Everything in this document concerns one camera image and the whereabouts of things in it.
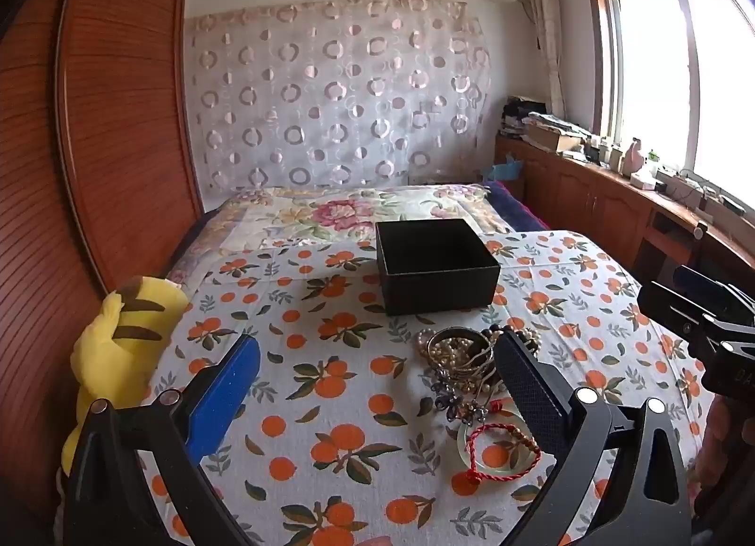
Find pearl necklace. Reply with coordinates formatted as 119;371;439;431
426;334;481;369

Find dark blue blanket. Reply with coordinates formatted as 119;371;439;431
484;180;551;235

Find floral quilt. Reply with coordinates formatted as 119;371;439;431
171;183;502;287

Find circle pattern sheer curtain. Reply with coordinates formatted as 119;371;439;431
185;0;492;196

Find white window curtain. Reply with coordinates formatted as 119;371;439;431
522;0;567;122

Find pale jade bangle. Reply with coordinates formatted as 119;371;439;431
457;409;542;486

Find brown wooden cabinet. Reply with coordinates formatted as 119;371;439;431
494;136;755;287

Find window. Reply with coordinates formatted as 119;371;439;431
583;0;755;193

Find blue plastic bag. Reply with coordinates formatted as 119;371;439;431
480;153;525;182

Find yellow plush toy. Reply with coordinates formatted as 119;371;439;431
62;275;193;476

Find pile of mixed jewelry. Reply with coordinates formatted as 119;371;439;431
413;325;544;424

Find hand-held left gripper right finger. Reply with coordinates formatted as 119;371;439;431
492;328;691;546

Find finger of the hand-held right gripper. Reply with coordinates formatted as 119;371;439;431
675;266;755;318
637;282;724;356

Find red string bracelet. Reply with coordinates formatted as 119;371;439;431
465;421;542;483

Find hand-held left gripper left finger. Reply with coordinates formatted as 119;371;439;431
62;335;261;546

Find black jewelry box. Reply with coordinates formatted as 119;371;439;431
375;218;502;317

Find stack of books and papers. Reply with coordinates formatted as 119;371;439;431
501;98;591;154

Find white power strip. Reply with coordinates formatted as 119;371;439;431
654;165;750;217

